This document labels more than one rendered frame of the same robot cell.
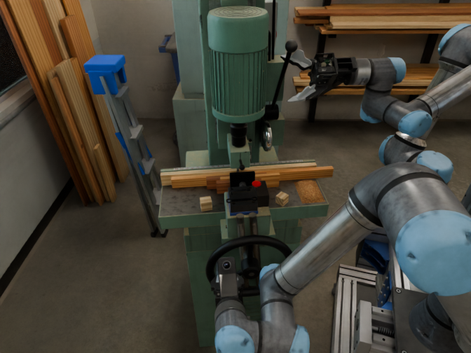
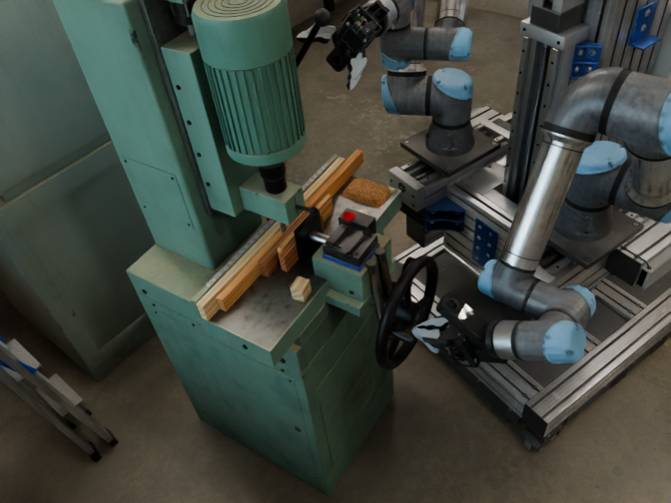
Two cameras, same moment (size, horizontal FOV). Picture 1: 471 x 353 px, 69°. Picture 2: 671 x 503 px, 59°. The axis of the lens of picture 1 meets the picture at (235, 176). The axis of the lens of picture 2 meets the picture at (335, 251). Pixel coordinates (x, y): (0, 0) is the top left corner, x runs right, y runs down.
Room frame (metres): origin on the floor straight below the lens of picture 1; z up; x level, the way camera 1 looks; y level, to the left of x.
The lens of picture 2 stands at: (0.22, 0.71, 1.92)
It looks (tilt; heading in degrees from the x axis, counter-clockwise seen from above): 45 degrees down; 313
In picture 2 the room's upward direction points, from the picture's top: 7 degrees counter-clockwise
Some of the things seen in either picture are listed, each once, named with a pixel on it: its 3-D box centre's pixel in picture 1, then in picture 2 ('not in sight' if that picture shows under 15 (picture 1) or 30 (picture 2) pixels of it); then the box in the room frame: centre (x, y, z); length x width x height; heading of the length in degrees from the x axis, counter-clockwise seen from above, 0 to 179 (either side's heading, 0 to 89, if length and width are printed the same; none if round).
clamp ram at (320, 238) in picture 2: (243, 188); (319, 238); (0.95, -0.03, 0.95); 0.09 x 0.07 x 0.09; 95
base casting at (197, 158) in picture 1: (235, 191); (259, 263); (1.17, 0.00, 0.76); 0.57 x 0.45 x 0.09; 5
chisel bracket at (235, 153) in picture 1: (238, 151); (273, 200); (1.06, -0.01, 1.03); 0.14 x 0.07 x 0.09; 5
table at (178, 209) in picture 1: (243, 206); (325, 261); (0.94, -0.03, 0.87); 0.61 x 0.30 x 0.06; 95
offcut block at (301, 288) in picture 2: (205, 203); (301, 288); (0.90, 0.10, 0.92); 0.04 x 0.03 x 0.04; 102
